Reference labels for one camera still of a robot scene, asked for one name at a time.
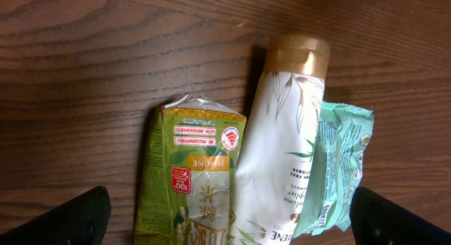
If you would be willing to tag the green tea drink pouch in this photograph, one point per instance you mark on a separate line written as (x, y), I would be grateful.
(188, 173)

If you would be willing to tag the white tube gold cap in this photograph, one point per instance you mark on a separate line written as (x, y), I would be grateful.
(278, 146)

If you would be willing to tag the teal snack packet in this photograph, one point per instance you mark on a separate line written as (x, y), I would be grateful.
(337, 168)

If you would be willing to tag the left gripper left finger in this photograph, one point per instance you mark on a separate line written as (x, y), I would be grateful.
(79, 221)

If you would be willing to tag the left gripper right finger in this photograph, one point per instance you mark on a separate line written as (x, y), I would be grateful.
(376, 220)

